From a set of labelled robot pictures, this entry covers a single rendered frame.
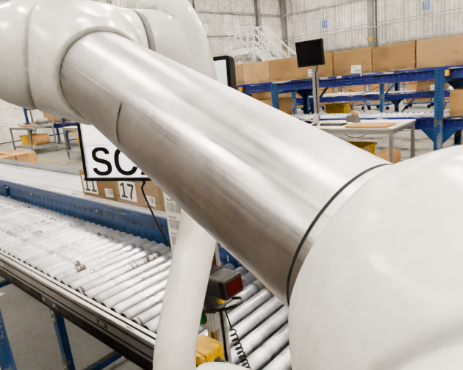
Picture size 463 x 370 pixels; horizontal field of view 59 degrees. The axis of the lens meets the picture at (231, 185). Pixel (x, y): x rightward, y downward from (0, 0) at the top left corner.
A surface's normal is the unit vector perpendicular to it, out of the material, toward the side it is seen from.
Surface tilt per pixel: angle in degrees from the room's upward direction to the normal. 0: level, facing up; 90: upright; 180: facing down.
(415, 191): 30
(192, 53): 75
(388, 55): 90
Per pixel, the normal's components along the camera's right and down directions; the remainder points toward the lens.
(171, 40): 0.67, -0.17
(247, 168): -0.55, -0.39
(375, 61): -0.65, 0.25
